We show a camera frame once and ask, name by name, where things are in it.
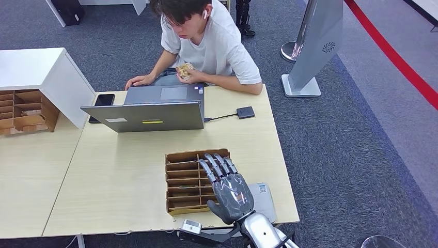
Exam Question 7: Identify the person's right hand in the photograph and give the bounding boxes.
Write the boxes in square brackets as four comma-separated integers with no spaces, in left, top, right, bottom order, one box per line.
[124,73,157,91]

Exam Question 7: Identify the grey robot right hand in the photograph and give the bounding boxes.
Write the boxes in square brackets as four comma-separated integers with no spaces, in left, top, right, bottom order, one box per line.
[198,153,255,226]

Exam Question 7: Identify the person's left hand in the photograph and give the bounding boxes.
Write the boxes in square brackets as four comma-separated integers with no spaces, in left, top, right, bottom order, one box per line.
[176,67,206,85]

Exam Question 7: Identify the yellowish ID card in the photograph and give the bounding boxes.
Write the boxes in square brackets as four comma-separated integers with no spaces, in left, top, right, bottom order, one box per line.
[175,63,195,82]

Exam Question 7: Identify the person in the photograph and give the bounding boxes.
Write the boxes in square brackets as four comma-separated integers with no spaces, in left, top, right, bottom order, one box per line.
[123,0,263,96]

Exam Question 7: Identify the wooden card organizer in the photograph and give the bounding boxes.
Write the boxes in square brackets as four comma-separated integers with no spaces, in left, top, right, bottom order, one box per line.
[164,148,230,216]

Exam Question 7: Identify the grey laptop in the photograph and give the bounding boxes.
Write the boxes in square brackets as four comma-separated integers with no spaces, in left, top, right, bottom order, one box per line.
[80,84,205,133]

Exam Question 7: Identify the black smartphone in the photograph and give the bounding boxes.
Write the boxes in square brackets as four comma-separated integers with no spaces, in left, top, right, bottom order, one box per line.
[88,94,116,124]

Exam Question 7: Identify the small black USB box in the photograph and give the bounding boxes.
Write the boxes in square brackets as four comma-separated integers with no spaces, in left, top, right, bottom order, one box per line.
[236,106,256,120]

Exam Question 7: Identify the black robot legs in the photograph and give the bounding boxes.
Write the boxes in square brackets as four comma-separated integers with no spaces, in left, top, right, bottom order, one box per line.
[235,0,256,38]

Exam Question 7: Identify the white table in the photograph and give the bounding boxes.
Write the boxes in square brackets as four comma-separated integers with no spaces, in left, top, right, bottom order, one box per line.
[45,0,148,28]

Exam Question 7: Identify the white cabinet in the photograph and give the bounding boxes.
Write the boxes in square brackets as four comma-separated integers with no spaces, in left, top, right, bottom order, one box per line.
[0,47,97,130]

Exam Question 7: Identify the chrome stanchion base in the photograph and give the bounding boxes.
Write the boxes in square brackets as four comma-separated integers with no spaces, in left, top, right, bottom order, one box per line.
[280,41,298,64]

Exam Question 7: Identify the wooden organizer inside cabinet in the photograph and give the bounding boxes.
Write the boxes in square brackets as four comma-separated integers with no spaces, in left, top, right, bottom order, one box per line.
[0,89,60,137]

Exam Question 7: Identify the grey kiosk stand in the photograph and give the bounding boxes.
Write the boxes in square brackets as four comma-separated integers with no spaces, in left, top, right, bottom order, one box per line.
[280,0,344,99]

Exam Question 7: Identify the clear round glass object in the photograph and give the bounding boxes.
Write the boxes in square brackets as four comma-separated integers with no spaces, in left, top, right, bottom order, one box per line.
[361,235,409,248]

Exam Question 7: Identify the white desk with black edge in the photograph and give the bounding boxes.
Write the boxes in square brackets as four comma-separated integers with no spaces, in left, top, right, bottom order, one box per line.
[403,0,438,33]

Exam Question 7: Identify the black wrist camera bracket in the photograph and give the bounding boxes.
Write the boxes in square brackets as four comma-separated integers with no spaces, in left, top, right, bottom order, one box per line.
[178,222,242,247]

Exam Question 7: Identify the black USB cable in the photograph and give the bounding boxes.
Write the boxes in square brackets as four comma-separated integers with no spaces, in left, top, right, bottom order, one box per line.
[204,113,238,123]

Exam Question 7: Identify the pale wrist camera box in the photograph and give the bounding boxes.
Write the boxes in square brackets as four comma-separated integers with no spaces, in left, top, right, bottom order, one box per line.
[180,219,203,236]

